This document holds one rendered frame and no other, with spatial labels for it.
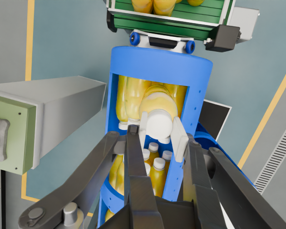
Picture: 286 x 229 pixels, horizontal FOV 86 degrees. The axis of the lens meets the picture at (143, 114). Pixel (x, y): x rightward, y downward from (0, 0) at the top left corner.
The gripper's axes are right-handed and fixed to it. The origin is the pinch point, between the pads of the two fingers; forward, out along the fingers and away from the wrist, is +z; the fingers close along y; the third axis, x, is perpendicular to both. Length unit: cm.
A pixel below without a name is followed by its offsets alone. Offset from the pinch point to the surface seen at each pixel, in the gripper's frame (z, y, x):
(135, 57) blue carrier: 16.9, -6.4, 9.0
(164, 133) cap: 2.2, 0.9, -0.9
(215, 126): 123, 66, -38
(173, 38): 33.8, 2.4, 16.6
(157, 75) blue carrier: 15.5, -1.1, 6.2
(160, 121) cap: 2.2, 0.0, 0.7
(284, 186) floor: 138, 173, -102
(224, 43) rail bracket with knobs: 38.9, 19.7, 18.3
